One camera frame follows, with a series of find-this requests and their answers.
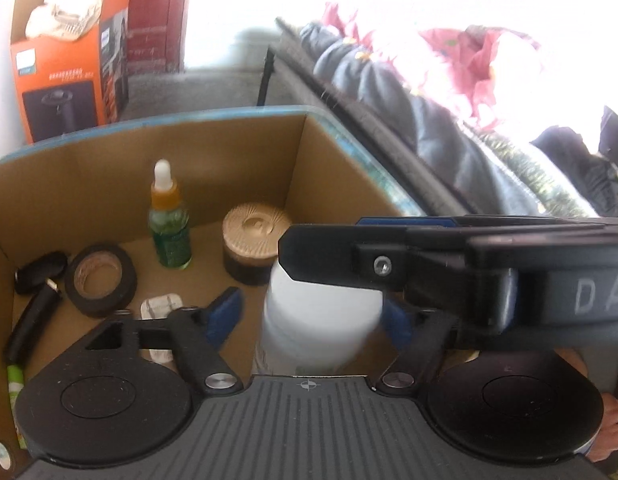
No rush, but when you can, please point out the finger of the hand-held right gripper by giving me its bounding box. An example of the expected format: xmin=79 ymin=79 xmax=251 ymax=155
xmin=278 ymin=225 xmax=410 ymax=292
xmin=355 ymin=215 xmax=470 ymax=228

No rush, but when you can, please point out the white charger plug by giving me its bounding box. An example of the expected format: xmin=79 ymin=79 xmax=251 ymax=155
xmin=140 ymin=293 xmax=184 ymax=366

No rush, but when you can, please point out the black oval case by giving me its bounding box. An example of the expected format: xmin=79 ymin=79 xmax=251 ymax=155
xmin=13 ymin=251 xmax=69 ymax=296

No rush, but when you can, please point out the red wooden door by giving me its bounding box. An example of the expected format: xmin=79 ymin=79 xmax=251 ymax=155
xmin=64 ymin=0 xmax=192 ymax=76

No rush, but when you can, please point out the dark garment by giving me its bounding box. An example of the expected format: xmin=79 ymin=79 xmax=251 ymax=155
xmin=531 ymin=105 xmax=618 ymax=219

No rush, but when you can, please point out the person's right hand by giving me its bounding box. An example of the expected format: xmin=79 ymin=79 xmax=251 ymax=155
xmin=559 ymin=348 xmax=618 ymax=465

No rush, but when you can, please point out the green dropper bottle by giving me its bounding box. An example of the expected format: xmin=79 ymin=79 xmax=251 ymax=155
xmin=147 ymin=159 xmax=194 ymax=270

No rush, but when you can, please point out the black flashlight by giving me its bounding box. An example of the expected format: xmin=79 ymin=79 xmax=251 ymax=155
xmin=4 ymin=278 xmax=65 ymax=366

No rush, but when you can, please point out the white cloth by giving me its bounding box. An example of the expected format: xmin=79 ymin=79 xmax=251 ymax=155
xmin=25 ymin=0 xmax=112 ymax=41

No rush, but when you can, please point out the dark bed frame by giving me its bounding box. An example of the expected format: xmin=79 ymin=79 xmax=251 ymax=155
xmin=256 ymin=17 xmax=490 ymax=217

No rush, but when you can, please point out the green tube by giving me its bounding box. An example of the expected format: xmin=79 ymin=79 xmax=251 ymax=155
xmin=6 ymin=363 xmax=28 ymax=449

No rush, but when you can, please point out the white bottle green label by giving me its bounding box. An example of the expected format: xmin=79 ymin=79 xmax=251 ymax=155
xmin=253 ymin=259 xmax=386 ymax=377

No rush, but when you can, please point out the orange product box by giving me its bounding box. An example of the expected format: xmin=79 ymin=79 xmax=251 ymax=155
xmin=9 ymin=0 xmax=138 ymax=144

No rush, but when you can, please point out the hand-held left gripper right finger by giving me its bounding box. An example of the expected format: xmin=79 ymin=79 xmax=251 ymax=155
xmin=373 ymin=299 xmax=458 ymax=394

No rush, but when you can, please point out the brown cardboard box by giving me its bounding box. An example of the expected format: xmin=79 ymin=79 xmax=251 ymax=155
xmin=0 ymin=105 xmax=426 ymax=480

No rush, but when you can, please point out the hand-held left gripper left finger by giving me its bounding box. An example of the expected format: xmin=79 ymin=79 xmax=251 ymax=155
xmin=83 ymin=286 xmax=246 ymax=395

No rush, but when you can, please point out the grey patterned fuzzy blanket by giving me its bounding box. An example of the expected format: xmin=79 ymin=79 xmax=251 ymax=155
xmin=478 ymin=134 xmax=596 ymax=219

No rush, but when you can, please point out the black tape roll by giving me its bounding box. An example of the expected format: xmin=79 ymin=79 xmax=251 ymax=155
xmin=64 ymin=243 xmax=139 ymax=320

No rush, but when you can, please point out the gold lid dark jar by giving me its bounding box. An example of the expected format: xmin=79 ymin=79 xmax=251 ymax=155
xmin=222 ymin=202 xmax=295 ymax=287

